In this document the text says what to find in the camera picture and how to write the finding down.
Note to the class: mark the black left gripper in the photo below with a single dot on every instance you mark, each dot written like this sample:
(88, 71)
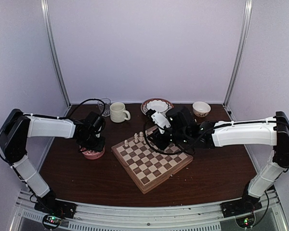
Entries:
(99, 147)

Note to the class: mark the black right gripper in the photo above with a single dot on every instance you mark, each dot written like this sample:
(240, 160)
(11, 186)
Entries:
(158, 141)

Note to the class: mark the white queen chess piece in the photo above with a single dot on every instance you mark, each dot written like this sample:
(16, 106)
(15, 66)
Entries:
(141, 136)

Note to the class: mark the white king chess piece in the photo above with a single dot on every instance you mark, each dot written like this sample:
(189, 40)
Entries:
(136, 138)

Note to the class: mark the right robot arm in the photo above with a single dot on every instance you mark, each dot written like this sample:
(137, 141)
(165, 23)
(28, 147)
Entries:
(177, 126)

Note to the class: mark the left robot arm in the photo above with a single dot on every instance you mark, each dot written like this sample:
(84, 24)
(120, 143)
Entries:
(18, 127)

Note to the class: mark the white chess pieces pile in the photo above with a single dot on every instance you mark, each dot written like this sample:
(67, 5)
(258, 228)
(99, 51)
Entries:
(90, 152)

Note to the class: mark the wooden chess board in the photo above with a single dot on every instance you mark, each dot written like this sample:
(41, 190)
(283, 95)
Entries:
(147, 168)

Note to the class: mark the pink cat-ear bowl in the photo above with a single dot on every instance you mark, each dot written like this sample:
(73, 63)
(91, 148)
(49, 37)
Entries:
(93, 155)

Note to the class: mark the white scalloped bowl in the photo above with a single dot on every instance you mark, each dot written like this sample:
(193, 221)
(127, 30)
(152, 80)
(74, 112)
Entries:
(158, 105)

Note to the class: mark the patterned ceramic plate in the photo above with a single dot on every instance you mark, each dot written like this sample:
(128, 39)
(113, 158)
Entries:
(144, 108)

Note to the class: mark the cream ribbed mug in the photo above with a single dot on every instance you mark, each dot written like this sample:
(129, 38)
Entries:
(118, 113)

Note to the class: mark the clear drinking glass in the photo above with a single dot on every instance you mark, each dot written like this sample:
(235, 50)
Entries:
(104, 106)

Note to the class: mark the small white floral bowl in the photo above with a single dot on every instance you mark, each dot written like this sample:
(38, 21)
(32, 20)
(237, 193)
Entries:
(201, 109)

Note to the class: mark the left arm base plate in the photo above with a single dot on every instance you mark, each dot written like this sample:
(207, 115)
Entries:
(62, 209)

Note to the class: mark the aluminium front rail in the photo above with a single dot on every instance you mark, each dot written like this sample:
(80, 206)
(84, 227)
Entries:
(201, 217)

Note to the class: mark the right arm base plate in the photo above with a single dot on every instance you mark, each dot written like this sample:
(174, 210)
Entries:
(239, 207)

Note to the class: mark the left aluminium frame post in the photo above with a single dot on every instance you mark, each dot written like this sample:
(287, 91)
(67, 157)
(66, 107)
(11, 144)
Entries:
(53, 51)

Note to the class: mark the aluminium frame post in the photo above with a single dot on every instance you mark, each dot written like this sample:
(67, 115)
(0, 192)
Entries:
(240, 50)
(53, 51)

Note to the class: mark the right aluminium frame post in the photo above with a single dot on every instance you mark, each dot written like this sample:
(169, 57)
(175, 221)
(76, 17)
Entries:
(240, 50)

